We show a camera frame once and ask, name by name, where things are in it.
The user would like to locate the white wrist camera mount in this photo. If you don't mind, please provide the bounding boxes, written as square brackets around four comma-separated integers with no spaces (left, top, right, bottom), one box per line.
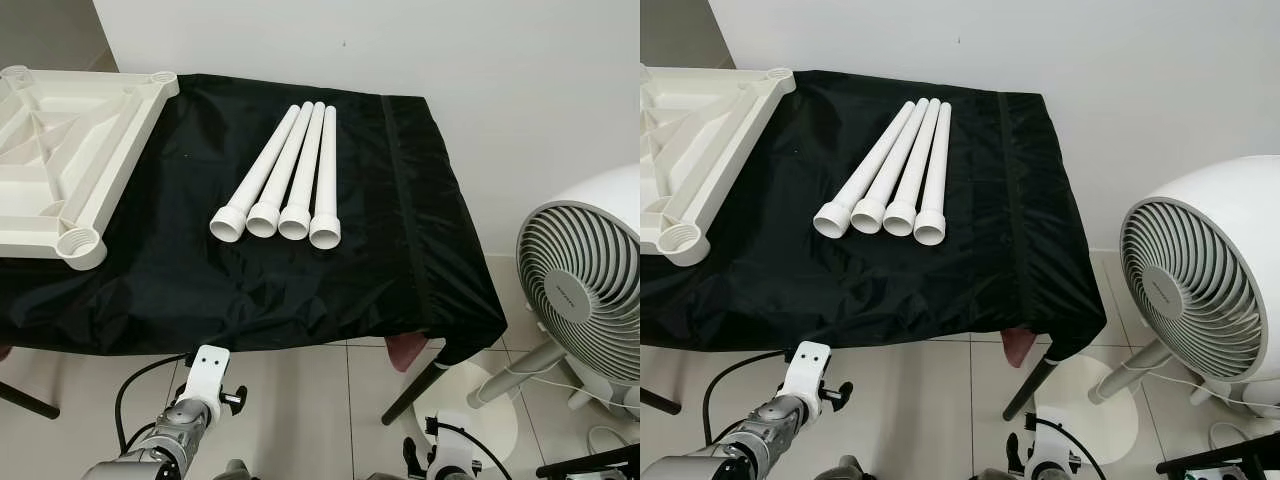
[1033,420,1079,480]
[183,344,234,426]
[780,341,834,421]
[425,438,479,480]

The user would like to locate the pink fabric piece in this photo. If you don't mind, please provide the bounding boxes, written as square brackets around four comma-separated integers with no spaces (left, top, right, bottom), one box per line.
[1003,325,1039,369]
[386,334,432,374]

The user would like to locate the black metal bar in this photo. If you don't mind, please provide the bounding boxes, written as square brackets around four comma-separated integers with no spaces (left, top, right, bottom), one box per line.
[1155,430,1280,477]
[535,443,641,480]

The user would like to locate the white plastic screw-in table leg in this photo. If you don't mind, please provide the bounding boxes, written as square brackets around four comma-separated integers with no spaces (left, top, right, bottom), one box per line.
[245,101,315,240]
[278,101,328,242]
[209,104,302,244]
[883,98,942,238]
[813,100,917,240]
[309,104,343,251]
[914,101,953,247]
[851,98,929,236]

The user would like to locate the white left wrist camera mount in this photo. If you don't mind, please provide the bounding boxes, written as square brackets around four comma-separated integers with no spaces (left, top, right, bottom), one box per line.
[780,341,834,421]
[183,344,234,426]

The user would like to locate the black fabric table cover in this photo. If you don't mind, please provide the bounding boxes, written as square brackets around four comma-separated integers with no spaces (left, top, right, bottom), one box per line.
[640,68,1108,363]
[0,72,509,367]

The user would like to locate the white plastic children table top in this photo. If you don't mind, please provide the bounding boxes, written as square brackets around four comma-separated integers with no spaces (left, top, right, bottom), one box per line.
[640,65,797,268]
[0,65,181,272]

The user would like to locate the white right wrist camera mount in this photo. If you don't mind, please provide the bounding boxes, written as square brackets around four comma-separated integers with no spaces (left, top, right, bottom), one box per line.
[1033,420,1079,480]
[425,438,479,480]

